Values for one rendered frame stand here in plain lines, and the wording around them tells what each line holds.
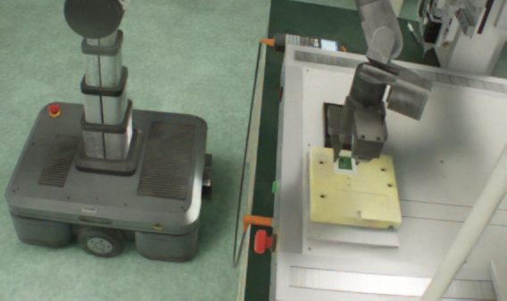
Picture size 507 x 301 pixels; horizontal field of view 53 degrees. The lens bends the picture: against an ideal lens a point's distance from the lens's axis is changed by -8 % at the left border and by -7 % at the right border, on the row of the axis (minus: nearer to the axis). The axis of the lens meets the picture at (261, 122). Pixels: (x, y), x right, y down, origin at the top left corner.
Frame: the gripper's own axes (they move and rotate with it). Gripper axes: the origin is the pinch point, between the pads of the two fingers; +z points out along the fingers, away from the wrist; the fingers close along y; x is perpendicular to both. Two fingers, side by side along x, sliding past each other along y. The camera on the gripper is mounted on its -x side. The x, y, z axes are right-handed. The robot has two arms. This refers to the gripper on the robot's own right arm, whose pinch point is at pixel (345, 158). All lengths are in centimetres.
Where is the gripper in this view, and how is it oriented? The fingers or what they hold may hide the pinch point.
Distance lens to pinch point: 101.0
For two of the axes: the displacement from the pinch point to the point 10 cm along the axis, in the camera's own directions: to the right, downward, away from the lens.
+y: 9.9, 1.3, 0.4
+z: -1.3, 7.5, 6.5
